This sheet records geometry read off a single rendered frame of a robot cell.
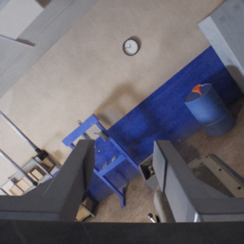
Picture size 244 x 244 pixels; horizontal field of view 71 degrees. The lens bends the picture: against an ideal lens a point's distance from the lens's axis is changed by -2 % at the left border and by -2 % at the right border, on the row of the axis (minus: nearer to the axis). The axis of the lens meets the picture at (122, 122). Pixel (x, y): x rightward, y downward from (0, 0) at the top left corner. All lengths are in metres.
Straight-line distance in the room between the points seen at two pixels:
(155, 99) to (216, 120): 1.26
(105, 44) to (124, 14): 0.67
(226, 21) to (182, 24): 0.80
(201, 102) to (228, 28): 1.36
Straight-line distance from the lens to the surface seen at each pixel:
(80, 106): 3.91
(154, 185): 2.96
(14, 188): 4.86
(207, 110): 3.46
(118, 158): 3.62
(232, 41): 3.83
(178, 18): 4.07
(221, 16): 3.80
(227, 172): 1.06
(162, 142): 0.16
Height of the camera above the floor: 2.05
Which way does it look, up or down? 12 degrees down
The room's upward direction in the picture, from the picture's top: 41 degrees counter-clockwise
